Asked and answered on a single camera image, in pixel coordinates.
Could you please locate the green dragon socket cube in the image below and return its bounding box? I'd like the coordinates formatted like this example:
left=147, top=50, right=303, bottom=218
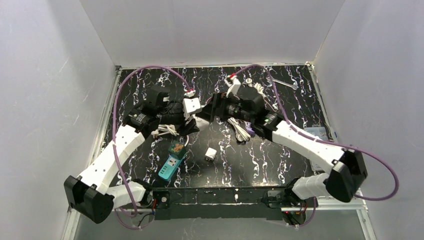
left=168, top=140, right=187, bottom=160

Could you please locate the teal power strip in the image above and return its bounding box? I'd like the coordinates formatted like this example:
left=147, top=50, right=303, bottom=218
left=158, top=154, right=187, bottom=182

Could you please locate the white power strip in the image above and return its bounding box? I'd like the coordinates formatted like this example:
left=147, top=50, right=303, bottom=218
left=193, top=115, right=211, bottom=131

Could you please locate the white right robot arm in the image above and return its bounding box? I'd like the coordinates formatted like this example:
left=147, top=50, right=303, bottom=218
left=197, top=87, right=368, bottom=206

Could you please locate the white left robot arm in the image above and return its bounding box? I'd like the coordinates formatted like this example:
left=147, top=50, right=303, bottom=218
left=64, top=85, right=202, bottom=224

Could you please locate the purple power strip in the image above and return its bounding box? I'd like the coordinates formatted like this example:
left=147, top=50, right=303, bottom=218
left=245, top=122, right=256, bottom=137

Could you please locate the small white cube charger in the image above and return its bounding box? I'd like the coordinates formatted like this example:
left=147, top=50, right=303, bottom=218
left=204, top=147, right=217, bottom=161

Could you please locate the silver wrench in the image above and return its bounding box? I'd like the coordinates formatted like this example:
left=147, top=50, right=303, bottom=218
left=272, top=78, right=299, bottom=90

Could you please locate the clear plastic parts box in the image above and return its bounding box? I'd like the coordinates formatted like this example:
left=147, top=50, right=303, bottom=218
left=304, top=126, right=333, bottom=142

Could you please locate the white cable of teal strip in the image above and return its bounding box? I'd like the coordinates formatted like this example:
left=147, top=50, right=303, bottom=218
left=150, top=123, right=190, bottom=147

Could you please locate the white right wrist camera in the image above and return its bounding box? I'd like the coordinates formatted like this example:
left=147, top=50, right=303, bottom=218
left=224, top=73, right=241, bottom=98

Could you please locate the white cable of purple strip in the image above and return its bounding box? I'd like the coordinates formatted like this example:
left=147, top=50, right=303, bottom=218
left=227, top=117, right=252, bottom=143

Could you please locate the white coiled cable at back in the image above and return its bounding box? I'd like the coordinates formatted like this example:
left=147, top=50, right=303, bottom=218
left=245, top=78, right=267, bottom=99

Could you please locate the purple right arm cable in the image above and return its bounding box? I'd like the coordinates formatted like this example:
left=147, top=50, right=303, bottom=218
left=230, top=64, right=400, bottom=229

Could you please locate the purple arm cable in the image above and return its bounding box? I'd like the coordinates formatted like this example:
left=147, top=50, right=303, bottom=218
left=230, top=64, right=400, bottom=229
left=111, top=64, right=196, bottom=231

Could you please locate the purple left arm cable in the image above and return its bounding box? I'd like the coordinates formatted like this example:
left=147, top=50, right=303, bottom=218
left=111, top=64, right=196, bottom=231

